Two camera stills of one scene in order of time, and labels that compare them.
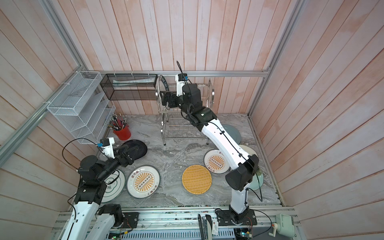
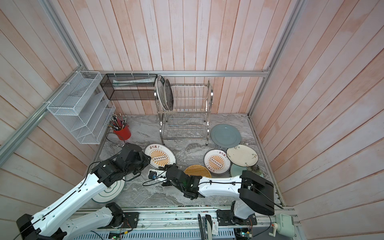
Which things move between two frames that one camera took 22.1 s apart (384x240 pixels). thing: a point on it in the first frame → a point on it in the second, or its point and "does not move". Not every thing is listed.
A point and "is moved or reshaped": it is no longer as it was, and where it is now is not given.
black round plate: [142, 149] is moved or reshaped
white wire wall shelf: [83, 107] does not move
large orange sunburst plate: [143, 181] → [161, 155]
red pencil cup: [123, 134] does not move
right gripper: [167, 100] → [170, 167]
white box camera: [284, 225] does not move
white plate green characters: [116, 183] does not move
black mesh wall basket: [130, 87] does not move
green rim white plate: [161, 86] does not move
